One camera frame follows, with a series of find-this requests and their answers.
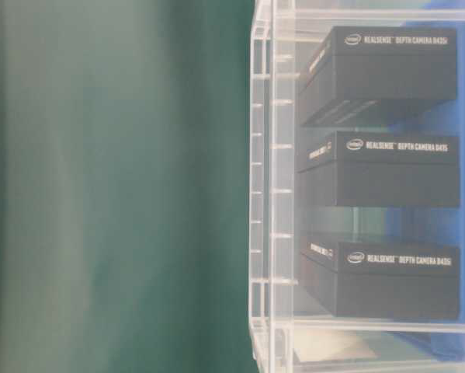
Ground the black d435i box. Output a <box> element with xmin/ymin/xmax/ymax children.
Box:
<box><xmin>297</xmin><ymin>26</ymin><xmax>457</xmax><ymax>127</ymax></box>
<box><xmin>299</xmin><ymin>232</ymin><xmax>460</xmax><ymax>320</ymax></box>

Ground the clear plastic storage case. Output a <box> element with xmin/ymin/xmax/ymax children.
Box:
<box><xmin>248</xmin><ymin>1</ymin><xmax>465</xmax><ymax>372</ymax></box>

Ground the green table cloth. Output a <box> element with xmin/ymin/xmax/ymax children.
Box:
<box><xmin>0</xmin><ymin>1</ymin><xmax>256</xmax><ymax>372</ymax></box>

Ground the blue liner sheet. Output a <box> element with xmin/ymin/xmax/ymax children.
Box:
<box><xmin>385</xmin><ymin>21</ymin><xmax>465</xmax><ymax>323</ymax></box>

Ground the black D415 camera box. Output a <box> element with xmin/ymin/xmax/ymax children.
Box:
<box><xmin>296</xmin><ymin>131</ymin><xmax>460</xmax><ymax>208</ymax></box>

